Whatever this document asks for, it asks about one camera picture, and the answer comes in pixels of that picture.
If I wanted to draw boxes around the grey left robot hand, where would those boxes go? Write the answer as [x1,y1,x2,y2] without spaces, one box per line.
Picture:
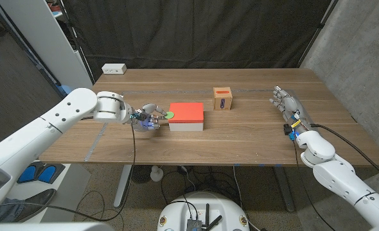
[130,103,168,132]

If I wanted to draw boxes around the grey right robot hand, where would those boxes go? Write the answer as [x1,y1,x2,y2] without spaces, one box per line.
[269,85,315,135]

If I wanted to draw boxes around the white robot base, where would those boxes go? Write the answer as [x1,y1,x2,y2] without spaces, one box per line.
[157,191,251,231]

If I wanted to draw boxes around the red lidded white box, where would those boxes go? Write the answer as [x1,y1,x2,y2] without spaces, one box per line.
[168,102,205,132]

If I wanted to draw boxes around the white power outlet box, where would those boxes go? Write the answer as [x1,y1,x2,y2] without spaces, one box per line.
[101,63,127,75]

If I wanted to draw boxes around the small wooden slot box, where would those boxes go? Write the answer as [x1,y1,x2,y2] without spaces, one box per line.
[212,87,233,111]

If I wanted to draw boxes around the black floor fan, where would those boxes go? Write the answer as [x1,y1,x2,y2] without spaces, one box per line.
[131,165,152,184]

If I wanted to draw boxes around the small white floor object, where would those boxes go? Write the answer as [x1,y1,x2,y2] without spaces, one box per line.
[150,166,164,182]

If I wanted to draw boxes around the white table leg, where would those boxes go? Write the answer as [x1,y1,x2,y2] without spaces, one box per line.
[113,164,133,209]

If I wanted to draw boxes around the dark table leg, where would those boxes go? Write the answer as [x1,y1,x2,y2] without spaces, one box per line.
[272,166,295,213]

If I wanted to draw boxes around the black backdrop curtain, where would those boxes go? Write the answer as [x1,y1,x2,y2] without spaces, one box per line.
[59,0,338,81]

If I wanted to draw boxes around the blue foot pedals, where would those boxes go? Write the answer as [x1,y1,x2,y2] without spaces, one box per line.
[17,162,66,185]

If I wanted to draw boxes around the black radio with antennas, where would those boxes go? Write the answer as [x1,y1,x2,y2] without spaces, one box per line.
[186,203,223,231]

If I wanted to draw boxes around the white cabinet panel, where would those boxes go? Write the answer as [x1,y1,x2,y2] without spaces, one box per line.
[0,0,94,99]

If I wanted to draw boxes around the black leather shoe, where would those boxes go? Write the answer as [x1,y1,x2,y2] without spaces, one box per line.
[0,188,57,224]

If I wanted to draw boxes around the white robot torso edge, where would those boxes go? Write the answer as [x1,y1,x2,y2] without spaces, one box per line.
[0,221,115,231]

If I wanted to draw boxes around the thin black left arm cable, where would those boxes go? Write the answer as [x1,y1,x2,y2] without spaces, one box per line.
[0,120,137,223]

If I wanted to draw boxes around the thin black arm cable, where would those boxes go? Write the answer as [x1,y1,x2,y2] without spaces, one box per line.
[0,120,137,223]
[292,141,338,231]

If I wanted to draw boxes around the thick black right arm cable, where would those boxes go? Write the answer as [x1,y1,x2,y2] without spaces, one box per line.
[310,123,379,185]

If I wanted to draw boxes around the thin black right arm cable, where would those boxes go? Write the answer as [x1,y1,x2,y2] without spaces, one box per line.
[292,141,338,231]

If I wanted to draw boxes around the black floor cable bundle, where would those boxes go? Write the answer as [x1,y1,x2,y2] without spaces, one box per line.
[160,165,261,231]

